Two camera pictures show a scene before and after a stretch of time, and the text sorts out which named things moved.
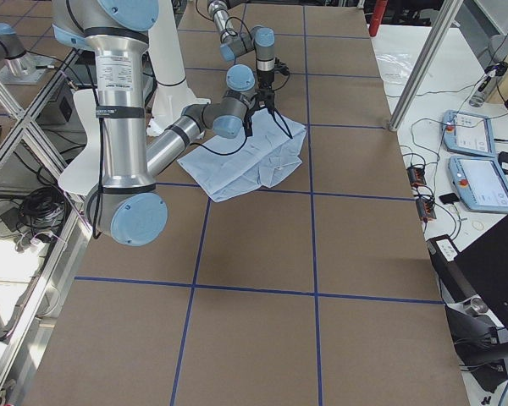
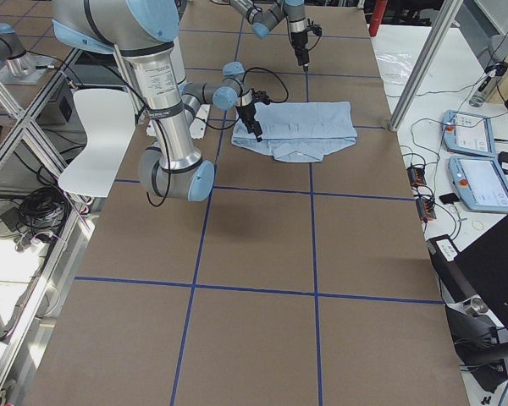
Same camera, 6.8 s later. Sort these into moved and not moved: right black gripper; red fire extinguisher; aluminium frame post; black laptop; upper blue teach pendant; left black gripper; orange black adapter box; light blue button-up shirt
Moved: left black gripper; light blue button-up shirt
Not moved: right black gripper; black laptop; upper blue teach pendant; aluminium frame post; orange black adapter box; red fire extinguisher
